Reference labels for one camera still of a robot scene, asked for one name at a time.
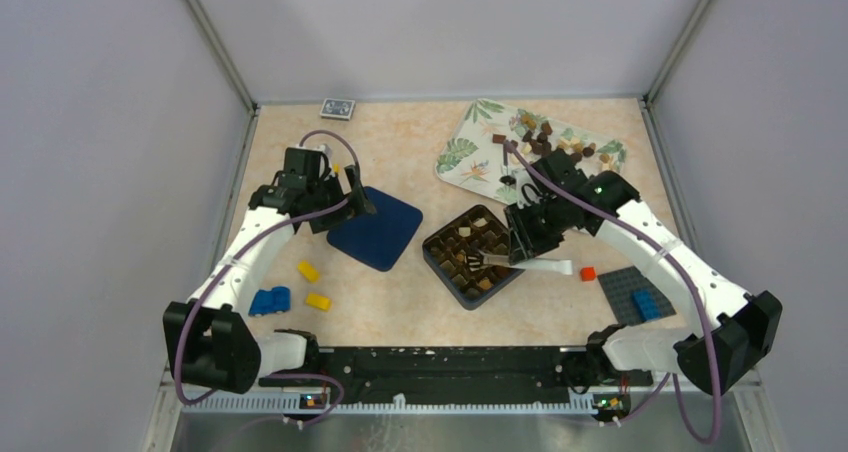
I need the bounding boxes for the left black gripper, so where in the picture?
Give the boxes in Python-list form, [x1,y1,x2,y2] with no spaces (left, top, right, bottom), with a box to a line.
[307,164,375,233]

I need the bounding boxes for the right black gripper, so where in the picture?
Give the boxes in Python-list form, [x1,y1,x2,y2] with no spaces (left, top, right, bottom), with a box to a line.
[504,195,569,265]

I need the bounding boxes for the metal serving tongs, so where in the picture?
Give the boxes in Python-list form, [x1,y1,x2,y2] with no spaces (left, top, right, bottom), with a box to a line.
[465,252,574,276]

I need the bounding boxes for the dark blue chocolate box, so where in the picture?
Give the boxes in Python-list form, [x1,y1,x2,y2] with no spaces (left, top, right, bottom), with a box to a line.
[422,204,523,311]

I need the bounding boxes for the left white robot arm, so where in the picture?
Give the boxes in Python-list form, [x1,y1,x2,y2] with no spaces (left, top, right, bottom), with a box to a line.
[163,146,376,393]

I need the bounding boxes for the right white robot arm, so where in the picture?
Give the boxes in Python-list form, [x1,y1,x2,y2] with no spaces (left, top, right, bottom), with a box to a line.
[501,150,783,395]

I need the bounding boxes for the dark blue box lid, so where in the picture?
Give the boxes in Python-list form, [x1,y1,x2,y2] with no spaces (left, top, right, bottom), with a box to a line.
[326,187,423,272]

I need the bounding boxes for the orange red cube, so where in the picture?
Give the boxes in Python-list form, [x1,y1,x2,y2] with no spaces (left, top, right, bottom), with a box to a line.
[579,267,597,282]

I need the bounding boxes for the yellow brick upper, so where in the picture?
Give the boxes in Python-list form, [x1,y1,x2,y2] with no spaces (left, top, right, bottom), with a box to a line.
[297,261,321,283]

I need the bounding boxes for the yellow brick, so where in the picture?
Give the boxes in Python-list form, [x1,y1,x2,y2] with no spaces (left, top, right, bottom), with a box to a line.
[297,261,321,283]
[304,293,332,312]

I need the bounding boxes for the playing card deck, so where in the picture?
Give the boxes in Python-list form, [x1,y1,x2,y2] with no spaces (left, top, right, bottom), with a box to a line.
[319,98,356,121]

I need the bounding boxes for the leaf patterned tray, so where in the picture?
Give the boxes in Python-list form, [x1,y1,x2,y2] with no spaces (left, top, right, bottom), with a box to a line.
[435,98,628,205]

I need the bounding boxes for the grey lego baseplate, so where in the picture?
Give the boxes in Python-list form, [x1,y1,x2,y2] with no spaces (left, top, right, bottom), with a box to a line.
[597,267,676,326]

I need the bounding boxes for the yellow brick lower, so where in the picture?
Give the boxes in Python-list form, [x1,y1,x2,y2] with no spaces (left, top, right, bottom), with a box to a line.
[304,293,332,312]

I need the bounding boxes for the blue toy car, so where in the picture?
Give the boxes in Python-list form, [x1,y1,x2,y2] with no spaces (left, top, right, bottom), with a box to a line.
[248,286,291,317]

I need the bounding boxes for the blue lego brick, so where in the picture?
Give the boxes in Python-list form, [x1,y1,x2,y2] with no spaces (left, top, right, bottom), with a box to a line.
[631,290,662,322]

